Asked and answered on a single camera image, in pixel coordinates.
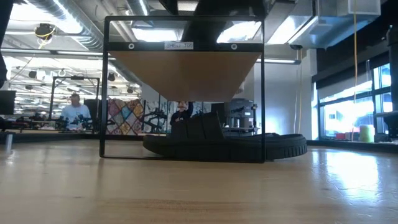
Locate black rubber slide sandal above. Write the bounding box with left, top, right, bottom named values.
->
left=142, top=111, right=308, bottom=163

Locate person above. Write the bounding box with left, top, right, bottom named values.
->
left=60, top=92, right=93, bottom=131
left=169, top=101, right=194, bottom=125

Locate black background screen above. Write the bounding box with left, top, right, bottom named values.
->
left=211, top=102, right=226, bottom=114

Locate black background machine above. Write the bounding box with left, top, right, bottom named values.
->
left=223, top=98, right=259, bottom=129

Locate colourful patchwork panel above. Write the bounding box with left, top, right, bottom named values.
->
left=107, top=98, right=146, bottom=135

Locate green cup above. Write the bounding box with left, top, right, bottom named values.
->
left=359, top=124, right=376, bottom=143

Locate black background monitor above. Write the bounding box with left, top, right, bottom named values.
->
left=0, top=90, right=16, bottom=115

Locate wooden shelf with black frame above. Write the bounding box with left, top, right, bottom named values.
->
left=99, top=15, right=266, bottom=164

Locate black tall stand frame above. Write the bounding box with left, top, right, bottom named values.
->
left=49, top=76, right=101, bottom=121

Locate silver spiral ceiling duct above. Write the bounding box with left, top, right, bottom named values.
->
left=27, top=0, right=105, bottom=52

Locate window with black frame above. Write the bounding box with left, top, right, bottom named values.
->
left=312, top=60, right=393, bottom=140

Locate grey rectangular ceiling duct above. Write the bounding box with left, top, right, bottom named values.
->
left=264, top=0, right=382, bottom=50

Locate black aluminium table frame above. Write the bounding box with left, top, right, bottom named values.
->
left=0, top=129, right=398, bottom=154

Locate yellow hanging cable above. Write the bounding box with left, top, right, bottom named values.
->
left=353, top=0, right=358, bottom=103

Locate black ceiling device yellow cable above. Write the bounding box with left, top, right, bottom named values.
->
left=34, top=23, right=57, bottom=49

